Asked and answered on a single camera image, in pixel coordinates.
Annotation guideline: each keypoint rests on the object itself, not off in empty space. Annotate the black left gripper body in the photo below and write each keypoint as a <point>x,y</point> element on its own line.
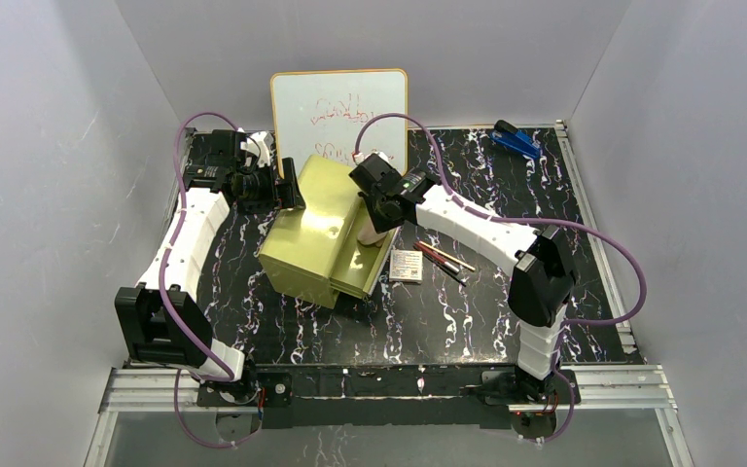
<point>287,191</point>

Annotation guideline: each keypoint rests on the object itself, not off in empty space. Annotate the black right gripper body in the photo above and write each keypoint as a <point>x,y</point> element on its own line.
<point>377,215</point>

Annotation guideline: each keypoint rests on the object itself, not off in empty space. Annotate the white makeup packet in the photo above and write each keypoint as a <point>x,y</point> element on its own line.
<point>406,266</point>

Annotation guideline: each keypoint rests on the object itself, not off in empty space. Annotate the green metal drawer chest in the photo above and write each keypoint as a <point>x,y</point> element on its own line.
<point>314,254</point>

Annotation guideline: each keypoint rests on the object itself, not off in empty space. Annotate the small round powder puff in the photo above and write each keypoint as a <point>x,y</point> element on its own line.
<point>369,236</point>

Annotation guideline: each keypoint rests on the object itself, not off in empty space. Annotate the red lip pencil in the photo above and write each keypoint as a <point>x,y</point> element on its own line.
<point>440,258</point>

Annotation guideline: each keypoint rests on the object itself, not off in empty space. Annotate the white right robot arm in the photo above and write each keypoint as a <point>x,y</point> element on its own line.
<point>539,263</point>

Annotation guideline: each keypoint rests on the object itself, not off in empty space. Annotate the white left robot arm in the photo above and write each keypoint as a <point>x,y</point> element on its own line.
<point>161,322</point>

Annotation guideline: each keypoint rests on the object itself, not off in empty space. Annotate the black eyeliner pencil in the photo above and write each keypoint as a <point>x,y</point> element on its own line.
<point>441,266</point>

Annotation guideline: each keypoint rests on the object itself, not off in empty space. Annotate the thin wooden stick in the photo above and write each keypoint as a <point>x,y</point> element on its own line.
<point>447,256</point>

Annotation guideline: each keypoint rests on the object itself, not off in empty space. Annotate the orange framed whiteboard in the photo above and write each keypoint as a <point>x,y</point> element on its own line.
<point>330,114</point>

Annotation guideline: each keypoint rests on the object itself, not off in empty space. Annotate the blue stapler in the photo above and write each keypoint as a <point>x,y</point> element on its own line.
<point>514,139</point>

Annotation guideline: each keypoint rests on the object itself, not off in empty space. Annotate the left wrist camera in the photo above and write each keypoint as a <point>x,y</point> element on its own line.
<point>254,148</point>

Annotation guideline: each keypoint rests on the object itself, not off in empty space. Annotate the aluminium right side rail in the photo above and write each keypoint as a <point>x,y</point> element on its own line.
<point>598,246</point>

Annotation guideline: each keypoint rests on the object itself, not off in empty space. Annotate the aluminium rail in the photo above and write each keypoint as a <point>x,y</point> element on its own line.
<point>598,246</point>
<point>586,387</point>

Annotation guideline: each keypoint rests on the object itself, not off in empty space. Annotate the aluminium front rail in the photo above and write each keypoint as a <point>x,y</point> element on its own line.
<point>586,387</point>

